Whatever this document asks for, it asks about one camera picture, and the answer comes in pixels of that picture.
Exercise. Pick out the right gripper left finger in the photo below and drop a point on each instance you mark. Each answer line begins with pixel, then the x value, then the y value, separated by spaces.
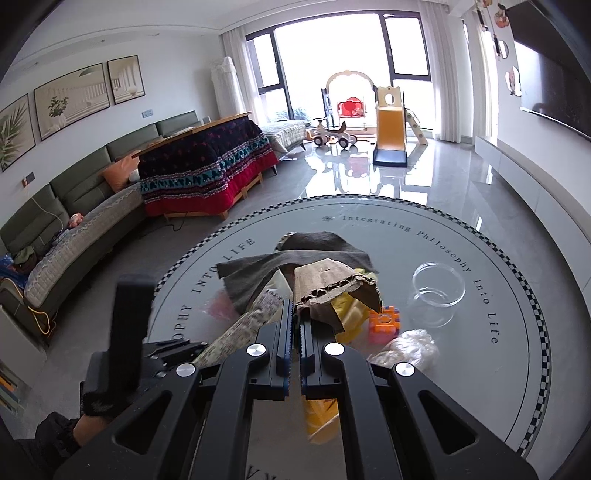
pixel 194 423

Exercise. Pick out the person's left hand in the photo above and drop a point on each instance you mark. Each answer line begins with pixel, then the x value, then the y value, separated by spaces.
pixel 87 427

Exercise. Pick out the middle framed picture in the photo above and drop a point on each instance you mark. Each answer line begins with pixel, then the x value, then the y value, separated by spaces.
pixel 70 98

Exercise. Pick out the grey cloth rag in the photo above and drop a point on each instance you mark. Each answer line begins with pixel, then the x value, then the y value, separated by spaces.
pixel 244 278

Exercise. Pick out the wall mounted television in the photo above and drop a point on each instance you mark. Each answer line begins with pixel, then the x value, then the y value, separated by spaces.
pixel 554 85

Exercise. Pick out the right framed picture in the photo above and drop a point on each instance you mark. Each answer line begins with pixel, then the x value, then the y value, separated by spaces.
pixel 125 79

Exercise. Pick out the orange plastic toy block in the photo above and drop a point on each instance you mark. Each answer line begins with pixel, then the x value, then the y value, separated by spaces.
pixel 384 326

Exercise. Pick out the patterned snack packet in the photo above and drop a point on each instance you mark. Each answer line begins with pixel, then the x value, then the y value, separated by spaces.
pixel 265 309

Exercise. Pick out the yellow children's slide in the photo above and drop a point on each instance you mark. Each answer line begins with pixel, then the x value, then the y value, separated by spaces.
pixel 390 149

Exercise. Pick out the clear round plastic container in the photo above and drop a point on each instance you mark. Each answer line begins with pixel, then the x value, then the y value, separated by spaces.
pixel 437 290

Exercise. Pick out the white ride-on toy car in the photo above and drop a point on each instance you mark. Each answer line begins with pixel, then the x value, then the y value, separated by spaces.
pixel 323 135

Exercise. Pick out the red baby swing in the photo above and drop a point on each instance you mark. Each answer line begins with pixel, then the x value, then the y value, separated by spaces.
pixel 352 108

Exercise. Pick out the orange cushion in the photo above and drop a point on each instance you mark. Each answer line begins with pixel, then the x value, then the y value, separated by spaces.
pixel 117 174

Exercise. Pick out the green sectional sofa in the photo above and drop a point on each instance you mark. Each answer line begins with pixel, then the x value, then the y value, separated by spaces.
pixel 60 234

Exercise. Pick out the striped mattress bed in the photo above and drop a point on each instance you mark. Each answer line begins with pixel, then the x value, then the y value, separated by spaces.
pixel 285 135

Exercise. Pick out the brown cardboard piece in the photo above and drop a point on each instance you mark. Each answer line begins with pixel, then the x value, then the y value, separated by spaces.
pixel 317 284

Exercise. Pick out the table with colourful blanket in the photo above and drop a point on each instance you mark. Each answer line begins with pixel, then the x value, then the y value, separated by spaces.
pixel 203 170

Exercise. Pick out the left framed plant picture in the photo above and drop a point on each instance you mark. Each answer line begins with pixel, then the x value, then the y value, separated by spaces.
pixel 16 132

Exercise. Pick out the white plastic bag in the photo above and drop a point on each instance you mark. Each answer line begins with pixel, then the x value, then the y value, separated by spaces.
pixel 415 347

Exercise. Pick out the white standing air conditioner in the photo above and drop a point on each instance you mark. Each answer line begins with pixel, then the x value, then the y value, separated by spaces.
pixel 226 88

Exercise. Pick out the pink plastic wrapper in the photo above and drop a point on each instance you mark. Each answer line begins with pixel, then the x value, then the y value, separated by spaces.
pixel 220 307

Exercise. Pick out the yellow plastic bag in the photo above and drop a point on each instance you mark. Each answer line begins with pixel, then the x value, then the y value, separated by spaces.
pixel 321 420

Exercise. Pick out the white sheer curtain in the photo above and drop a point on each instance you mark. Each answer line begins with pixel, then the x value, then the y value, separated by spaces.
pixel 450 71

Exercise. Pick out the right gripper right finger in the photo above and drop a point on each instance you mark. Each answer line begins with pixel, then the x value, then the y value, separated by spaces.
pixel 395 422

